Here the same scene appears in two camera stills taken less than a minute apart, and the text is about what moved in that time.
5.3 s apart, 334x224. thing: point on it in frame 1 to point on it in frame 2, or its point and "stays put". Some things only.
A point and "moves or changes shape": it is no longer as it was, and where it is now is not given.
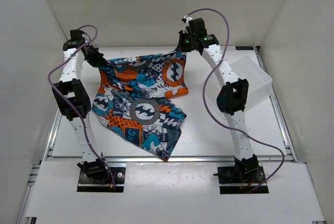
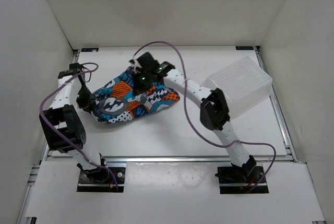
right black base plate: [232, 180] stays put
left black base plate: [86, 185] stays put
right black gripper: [181, 46] to [139, 89]
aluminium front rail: [174, 159] stays put
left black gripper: [98, 61] to [90, 102]
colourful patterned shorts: [132, 98] moves or changes shape
